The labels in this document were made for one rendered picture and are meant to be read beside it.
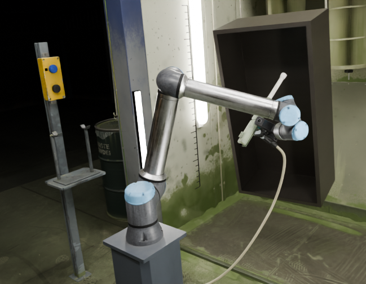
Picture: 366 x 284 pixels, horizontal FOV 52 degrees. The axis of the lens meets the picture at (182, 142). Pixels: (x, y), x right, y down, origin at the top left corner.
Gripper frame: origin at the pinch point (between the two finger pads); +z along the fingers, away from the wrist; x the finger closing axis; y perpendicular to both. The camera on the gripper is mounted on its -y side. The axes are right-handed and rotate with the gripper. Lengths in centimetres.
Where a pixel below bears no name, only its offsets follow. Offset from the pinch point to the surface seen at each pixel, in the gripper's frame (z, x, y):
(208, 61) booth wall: 109, 62, -10
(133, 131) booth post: 81, -27, -40
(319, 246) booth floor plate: 37, -28, 115
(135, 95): 74, -7, -53
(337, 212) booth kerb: 63, 10, 141
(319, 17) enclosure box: -12, 70, -6
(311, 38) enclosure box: -17, 54, -7
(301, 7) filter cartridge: 89, 148, 30
